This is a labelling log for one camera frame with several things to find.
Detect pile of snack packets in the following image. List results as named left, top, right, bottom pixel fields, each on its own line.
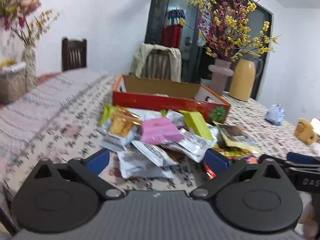
left=99, top=105, right=263, bottom=180

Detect red cardboard box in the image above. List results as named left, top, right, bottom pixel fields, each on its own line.
left=112, top=74, right=231, bottom=125

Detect yellow thermos jug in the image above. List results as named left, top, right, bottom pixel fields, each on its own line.
left=229, top=50, right=263, bottom=102

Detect yellow and red flower branches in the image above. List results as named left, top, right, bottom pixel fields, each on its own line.
left=186, top=0, right=282, bottom=62

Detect wooden chair with slats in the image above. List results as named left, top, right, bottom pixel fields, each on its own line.
left=146, top=51, right=173, bottom=81

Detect dark wooden chair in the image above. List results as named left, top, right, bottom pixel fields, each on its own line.
left=62, top=37, right=88, bottom=72

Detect round container with label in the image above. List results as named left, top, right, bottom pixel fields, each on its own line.
left=0, top=62, right=27, bottom=104

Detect person's right hand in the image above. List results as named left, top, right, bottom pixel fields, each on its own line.
left=299, top=195, right=320, bottom=240

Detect wavy patterned cloth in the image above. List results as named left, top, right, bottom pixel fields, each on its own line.
left=0, top=69, right=110, bottom=205

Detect chair with beige jacket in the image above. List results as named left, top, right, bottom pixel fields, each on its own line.
left=130, top=43, right=182, bottom=83

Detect yellow plush object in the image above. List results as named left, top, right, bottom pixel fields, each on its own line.
left=294, top=118, right=318, bottom=145

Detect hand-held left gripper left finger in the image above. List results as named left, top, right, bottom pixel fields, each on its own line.
left=32, top=148, right=127, bottom=200

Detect pink and yellow flower branches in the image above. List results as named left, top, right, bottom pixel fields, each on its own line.
left=0, top=0, right=60, bottom=45

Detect pink vase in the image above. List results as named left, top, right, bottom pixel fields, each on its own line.
left=208, top=59, right=234, bottom=96

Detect blue plastic bag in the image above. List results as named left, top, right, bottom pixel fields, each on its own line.
left=265, top=104, right=285, bottom=126

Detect dark framed glass door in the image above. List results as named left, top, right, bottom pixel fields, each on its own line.
left=145, top=0, right=273, bottom=100

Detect red hanging garment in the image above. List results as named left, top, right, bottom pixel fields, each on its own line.
left=162, top=9, right=187, bottom=49

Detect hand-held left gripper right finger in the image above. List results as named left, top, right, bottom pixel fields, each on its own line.
left=189, top=148, right=285, bottom=200

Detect patterned slim vase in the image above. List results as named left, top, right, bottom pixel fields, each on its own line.
left=22, top=44, right=37, bottom=90

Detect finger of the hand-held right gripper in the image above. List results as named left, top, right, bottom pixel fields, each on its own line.
left=281, top=152, right=320, bottom=173

